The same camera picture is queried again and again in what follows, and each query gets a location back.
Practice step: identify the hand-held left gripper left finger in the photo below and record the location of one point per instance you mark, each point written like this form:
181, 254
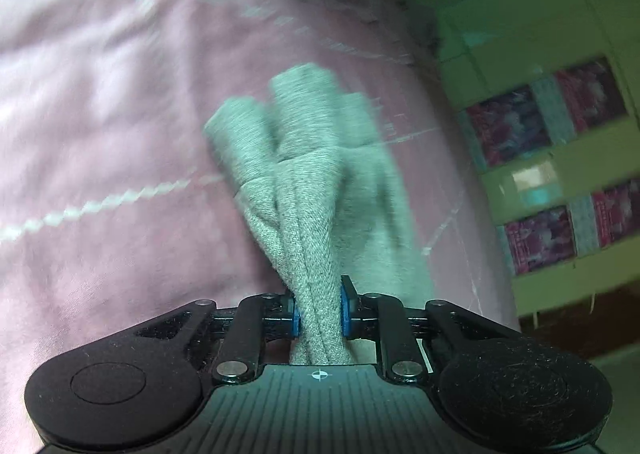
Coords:
296, 321

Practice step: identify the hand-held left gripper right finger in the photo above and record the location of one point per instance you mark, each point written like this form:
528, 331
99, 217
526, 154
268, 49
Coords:
345, 314

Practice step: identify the grey pants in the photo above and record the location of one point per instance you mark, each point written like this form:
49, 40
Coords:
310, 234

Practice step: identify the red calendar poster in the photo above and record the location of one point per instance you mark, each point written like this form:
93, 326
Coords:
510, 126
590, 94
542, 241
617, 214

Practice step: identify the pink checked bedsheet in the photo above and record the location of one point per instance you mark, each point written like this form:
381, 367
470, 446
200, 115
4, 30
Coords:
100, 134

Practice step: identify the patterned floor mat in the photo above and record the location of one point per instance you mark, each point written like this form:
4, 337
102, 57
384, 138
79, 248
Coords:
500, 34

